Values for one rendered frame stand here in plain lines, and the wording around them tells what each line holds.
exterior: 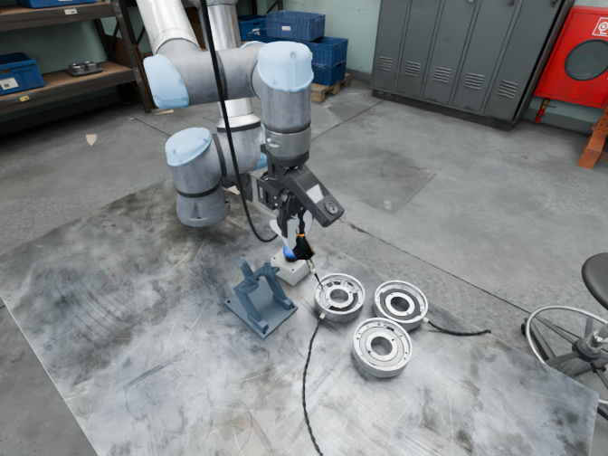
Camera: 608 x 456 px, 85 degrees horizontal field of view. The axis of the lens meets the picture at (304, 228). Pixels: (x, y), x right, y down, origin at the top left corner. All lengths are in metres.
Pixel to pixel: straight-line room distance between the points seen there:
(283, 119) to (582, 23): 3.57
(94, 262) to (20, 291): 0.15
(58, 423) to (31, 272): 0.85
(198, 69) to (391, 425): 0.63
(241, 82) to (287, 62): 0.11
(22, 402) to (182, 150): 1.33
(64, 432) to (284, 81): 1.52
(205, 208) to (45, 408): 1.15
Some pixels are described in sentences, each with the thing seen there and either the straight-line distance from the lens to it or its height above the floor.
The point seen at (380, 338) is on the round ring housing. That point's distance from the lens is 0.68.
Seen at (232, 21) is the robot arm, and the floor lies 1.26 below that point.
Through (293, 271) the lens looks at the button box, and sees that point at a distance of 0.73.
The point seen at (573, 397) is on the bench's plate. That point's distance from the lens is 0.79.
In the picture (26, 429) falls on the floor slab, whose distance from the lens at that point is 1.80.
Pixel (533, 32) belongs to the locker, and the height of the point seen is 0.85.
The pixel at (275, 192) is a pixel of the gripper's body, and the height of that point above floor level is 1.06.
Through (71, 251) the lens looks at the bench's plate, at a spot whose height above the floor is 0.80.
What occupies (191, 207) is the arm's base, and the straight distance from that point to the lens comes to 0.94.
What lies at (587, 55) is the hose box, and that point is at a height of 0.68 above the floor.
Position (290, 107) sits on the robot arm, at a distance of 0.50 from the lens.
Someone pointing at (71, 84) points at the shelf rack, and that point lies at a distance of 3.83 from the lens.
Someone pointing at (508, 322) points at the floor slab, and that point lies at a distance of 1.94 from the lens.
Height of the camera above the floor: 1.39
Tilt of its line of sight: 40 degrees down
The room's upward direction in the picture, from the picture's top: straight up
